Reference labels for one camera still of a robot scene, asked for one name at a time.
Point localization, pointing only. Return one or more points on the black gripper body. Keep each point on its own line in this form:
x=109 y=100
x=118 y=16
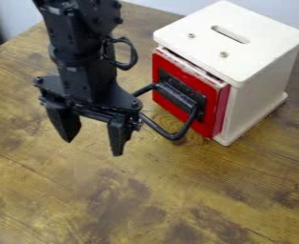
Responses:
x=89 y=88

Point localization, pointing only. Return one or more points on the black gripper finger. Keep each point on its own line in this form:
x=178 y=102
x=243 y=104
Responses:
x=66 y=122
x=121 y=132

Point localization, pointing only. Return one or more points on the black drawer handle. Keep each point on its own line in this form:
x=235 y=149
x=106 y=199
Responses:
x=179 y=99

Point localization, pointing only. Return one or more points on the red drawer front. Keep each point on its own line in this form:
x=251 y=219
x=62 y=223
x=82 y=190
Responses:
x=203 y=82

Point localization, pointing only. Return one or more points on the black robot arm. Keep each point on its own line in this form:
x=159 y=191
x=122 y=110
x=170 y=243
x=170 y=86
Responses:
x=79 y=27

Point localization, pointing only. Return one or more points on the white wooden box cabinet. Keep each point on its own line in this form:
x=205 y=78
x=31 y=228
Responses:
x=245 y=48

